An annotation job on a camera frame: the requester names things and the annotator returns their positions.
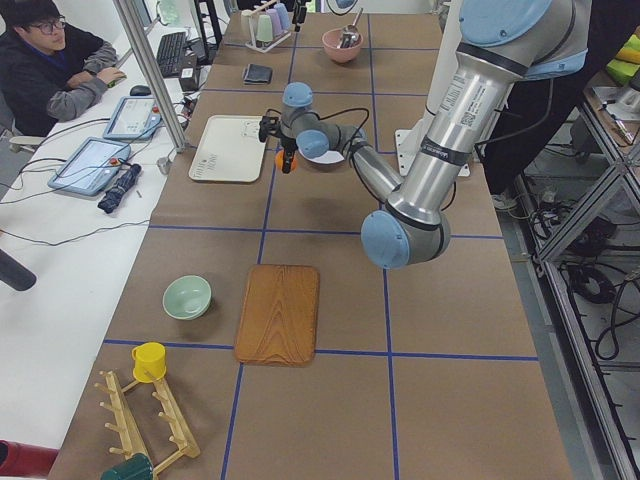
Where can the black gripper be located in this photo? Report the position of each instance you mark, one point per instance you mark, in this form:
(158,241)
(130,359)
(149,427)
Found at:
(287,146)

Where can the orange fruit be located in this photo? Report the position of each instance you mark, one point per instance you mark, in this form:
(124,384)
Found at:
(277,161)

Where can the white round plate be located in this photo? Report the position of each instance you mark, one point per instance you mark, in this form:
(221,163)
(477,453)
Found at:
(330,159)

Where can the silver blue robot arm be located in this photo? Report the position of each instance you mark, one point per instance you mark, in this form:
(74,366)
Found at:
(502,42)

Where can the cream bear tray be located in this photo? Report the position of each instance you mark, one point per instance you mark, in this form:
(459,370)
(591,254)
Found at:
(229,150)

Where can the brown wood-grain tray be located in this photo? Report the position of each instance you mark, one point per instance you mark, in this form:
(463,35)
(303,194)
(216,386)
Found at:
(278,320)

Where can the white cup rack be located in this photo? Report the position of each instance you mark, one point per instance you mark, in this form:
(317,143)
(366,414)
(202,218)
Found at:
(252,44)

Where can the pink bowl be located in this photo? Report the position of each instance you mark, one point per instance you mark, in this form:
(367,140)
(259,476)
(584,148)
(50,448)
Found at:
(334,48)

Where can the green cup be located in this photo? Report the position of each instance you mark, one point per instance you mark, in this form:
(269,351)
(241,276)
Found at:
(264,32)

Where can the purple cup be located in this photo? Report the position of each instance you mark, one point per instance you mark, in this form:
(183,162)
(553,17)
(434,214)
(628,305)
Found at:
(275,21)

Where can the blue cup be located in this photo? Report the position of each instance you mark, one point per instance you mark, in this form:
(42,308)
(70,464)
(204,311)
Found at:
(283,16)

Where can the metal scoop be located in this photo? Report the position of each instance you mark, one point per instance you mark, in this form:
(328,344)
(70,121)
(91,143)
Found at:
(350,34)

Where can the beige cup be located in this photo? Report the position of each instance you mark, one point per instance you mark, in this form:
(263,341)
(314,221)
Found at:
(247,22)

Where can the black keyboard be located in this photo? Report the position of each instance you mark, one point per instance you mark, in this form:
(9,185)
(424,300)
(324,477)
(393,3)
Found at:
(170,53)

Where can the teach pendant tablet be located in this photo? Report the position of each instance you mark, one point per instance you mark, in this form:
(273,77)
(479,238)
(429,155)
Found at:
(135,118)
(91,167)

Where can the black computer mouse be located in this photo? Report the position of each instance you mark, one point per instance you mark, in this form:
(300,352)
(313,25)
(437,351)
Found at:
(140,91)

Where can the green ceramic bowl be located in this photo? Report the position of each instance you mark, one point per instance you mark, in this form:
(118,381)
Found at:
(187,297)

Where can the folded dark umbrella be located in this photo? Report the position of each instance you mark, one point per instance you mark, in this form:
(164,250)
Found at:
(115,194)

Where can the yellow mug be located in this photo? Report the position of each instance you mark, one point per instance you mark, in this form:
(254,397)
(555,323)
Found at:
(149,362)

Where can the seated person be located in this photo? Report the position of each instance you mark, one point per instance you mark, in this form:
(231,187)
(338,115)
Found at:
(51,71)

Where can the wooden mug rack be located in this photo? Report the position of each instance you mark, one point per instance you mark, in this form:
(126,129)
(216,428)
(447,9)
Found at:
(148,420)

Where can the dark green mug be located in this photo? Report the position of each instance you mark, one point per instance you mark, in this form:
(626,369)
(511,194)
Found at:
(137,467)

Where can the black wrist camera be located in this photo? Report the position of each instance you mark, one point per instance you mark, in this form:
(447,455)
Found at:
(269,126)

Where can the aluminium frame post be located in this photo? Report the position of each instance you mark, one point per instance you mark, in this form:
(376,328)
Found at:
(147,63)

